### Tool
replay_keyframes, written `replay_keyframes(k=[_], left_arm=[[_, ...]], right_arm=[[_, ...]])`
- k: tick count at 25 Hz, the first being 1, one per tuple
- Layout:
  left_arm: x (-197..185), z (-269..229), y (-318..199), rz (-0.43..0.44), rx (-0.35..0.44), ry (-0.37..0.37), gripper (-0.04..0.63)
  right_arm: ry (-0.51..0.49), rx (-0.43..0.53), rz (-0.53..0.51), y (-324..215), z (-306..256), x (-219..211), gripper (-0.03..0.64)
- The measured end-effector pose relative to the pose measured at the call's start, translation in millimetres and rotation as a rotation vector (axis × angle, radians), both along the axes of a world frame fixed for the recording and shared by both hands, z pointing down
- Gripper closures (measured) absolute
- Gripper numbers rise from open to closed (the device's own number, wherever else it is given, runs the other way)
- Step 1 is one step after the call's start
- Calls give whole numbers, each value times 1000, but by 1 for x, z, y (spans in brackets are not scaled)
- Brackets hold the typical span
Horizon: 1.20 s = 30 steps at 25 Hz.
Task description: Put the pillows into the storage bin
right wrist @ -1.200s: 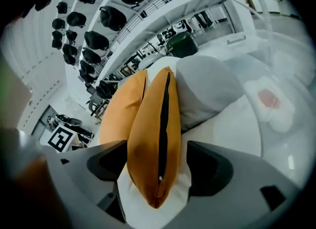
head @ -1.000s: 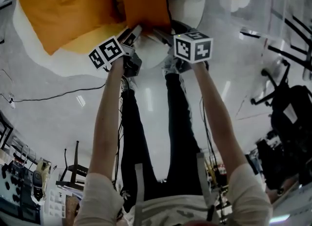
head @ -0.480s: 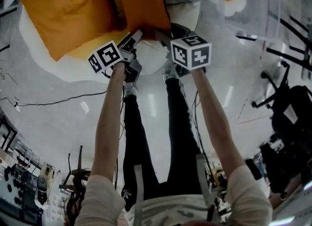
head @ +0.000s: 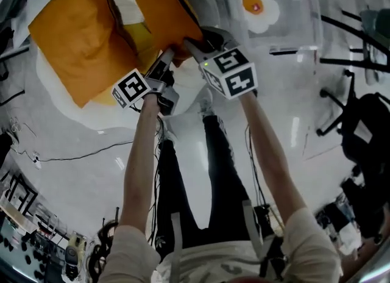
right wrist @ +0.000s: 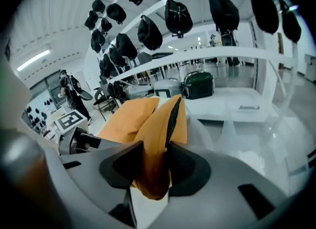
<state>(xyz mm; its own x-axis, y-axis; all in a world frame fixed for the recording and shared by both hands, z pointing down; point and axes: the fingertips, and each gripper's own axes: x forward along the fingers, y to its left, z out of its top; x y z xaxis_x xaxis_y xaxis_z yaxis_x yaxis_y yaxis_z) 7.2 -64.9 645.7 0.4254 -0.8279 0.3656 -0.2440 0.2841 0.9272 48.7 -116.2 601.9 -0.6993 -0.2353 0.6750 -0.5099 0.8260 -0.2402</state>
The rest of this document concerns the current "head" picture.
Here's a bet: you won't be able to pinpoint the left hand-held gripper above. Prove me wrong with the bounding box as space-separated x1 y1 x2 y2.
112 49 180 116

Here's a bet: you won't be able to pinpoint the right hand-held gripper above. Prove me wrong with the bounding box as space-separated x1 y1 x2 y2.
182 26 259 101

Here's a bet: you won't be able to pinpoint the small orange cushion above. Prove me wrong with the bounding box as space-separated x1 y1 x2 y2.
133 0 204 68

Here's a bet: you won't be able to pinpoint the large orange cushion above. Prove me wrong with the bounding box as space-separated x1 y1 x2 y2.
27 0 153 109

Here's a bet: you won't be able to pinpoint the person's right forearm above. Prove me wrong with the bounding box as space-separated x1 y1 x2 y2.
238 91 308 224

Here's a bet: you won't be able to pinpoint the person's left forearm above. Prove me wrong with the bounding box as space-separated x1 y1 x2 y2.
118 92 164 231

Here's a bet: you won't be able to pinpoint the person's right white shoe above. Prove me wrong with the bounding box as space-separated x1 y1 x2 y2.
197 88 215 118

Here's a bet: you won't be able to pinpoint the person's white shoe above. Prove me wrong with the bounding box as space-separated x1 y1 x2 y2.
157 116 178 143
197 88 215 118

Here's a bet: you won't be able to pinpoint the person's left white shoe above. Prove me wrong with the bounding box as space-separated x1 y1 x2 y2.
157 116 178 143

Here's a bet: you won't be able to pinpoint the white and yellow round pouf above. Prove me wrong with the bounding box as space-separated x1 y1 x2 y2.
35 0 220 130

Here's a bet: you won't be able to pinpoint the person's right leg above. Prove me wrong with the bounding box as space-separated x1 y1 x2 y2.
202 113 255 242

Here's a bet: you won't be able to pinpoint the white metal display rack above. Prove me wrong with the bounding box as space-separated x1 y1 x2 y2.
0 0 43 72

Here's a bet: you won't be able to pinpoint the black office chair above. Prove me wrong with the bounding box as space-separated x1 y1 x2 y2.
315 70 390 170

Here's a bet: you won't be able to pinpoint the person's torso in pale shirt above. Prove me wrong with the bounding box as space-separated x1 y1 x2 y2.
99 207 342 283

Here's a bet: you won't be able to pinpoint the cluttered work desk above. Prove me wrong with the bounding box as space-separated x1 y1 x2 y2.
0 196 92 283

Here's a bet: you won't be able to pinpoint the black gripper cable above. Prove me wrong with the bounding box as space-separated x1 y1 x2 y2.
145 113 168 248
244 123 271 212

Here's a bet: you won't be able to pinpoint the black power cable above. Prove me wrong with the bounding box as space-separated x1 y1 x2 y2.
38 140 137 163

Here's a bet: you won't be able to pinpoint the black metal frame chair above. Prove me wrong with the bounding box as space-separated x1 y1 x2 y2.
319 9 390 69

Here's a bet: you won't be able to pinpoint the white tangled cable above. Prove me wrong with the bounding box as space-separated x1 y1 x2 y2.
9 116 30 138

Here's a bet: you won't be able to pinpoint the grey chest harness straps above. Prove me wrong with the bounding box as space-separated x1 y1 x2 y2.
169 199 294 280

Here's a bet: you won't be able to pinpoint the black cross-braced table frame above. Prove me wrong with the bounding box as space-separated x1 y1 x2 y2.
0 171 39 215

